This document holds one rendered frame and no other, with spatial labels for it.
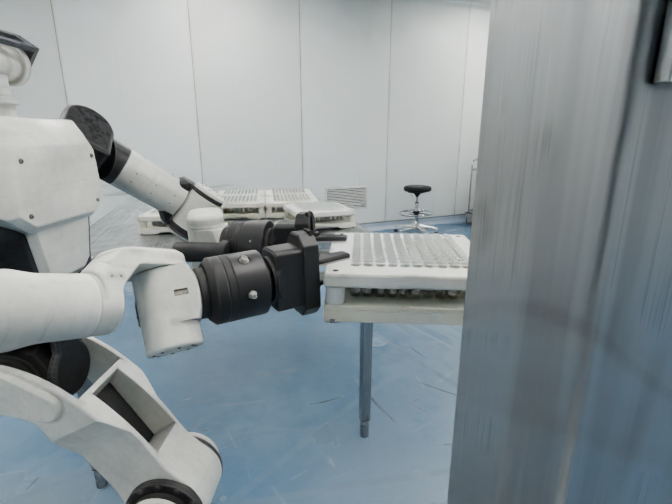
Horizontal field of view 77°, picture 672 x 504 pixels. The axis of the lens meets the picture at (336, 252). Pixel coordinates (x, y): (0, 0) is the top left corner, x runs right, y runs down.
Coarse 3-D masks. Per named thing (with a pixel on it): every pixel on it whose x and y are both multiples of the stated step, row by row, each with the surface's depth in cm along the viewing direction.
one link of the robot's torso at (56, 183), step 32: (0, 128) 57; (32, 128) 63; (64, 128) 70; (0, 160) 56; (32, 160) 60; (64, 160) 67; (0, 192) 56; (32, 192) 60; (64, 192) 67; (96, 192) 75; (0, 224) 58; (32, 224) 60; (64, 224) 68; (0, 256) 60; (32, 256) 63; (64, 256) 69
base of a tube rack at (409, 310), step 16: (352, 304) 58; (368, 304) 58; (384, 304) 58; (400, 304) 58; (416, 304) 58; (432, 304) 58; (448, 304) 58; (464, 304) 58; (336, 320) 58; (352, 320) 58; (368, 320) 58; (384, 320) 58; (400, 320) 58; (416, 320) 58; (432, 320) 58; (448, 320) 57
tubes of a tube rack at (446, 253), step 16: (368, 240) 71; (384, 240) 70; (400, 240) 70; (416, 240) 71; (432, 240) 71; (368, 256) 61; (384, 256) 62; (400, 256) 61; (416, 256) 62; (432, 256) 61; (448, 256) 61
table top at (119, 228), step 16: (128, 208) 217; (144, 208) 217; (96, 224) 179; (112, 224) 179; (128, 224) 179; (96, 240) 152; (112, 240) 152; (128, 240) 152; (144, 240) 152; (160, 240) 152; (176, 240) 152
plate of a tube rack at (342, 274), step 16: (352, 240) 74; (464, 240) 74; (336, 272) 57; (352, 272) 57; (368, 272) 57; (384, 272) 57; (400, 272) 57; (416, 272) 57; (432, 272) 57; (448, 272) 57; (464, 272) 57; (384, 288) 57; (400, 288) 57; (416, 288) 56; (432, 288) 56; (448, 288) 56; (464, 288) 56
